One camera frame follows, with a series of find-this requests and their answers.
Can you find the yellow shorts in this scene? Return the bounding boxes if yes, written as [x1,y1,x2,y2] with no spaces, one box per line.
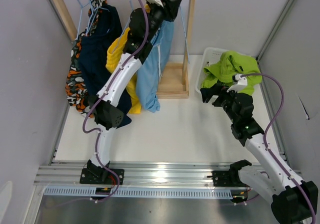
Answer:
[98,7,152,113]

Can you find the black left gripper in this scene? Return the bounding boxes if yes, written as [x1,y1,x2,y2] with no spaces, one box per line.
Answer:
[145,0,182,42]

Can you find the aluminium mounting rail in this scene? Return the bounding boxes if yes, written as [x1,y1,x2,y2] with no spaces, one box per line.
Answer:
[33,160,306,199]

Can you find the white plastic basket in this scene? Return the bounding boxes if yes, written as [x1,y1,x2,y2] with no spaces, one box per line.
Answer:
[195,47,229,93]

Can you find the wooden clothes rack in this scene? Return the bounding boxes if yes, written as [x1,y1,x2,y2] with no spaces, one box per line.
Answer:
[52,0,196,99]

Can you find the lime green shorts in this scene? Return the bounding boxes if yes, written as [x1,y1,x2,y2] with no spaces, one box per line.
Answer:
[199,50,260,89]

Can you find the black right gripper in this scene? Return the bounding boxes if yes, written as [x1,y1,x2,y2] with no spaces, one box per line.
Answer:
[200,83,242,123]

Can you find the patterned camouflage shorts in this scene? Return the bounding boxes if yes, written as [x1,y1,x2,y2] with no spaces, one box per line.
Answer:
[65,0,108,116]

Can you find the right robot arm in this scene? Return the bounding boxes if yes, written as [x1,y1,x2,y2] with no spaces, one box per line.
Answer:
[200,84,319,223]

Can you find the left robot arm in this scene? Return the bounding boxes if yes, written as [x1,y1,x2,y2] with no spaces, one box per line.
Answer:
[79,0,182,184]

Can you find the blue wire hanger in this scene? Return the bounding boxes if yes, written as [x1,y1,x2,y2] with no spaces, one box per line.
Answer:
[75,0,101,40]
[179,6,190,65]
[119,0,134,37]

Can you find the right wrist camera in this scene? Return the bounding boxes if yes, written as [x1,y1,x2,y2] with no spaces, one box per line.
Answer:
[226,74,248,93]

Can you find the light blue shorts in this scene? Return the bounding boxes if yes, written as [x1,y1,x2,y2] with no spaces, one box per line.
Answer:
[136,21,174,113]

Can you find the navy blue shorts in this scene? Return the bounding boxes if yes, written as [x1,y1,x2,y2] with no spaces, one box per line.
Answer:
[76,3,123,116]

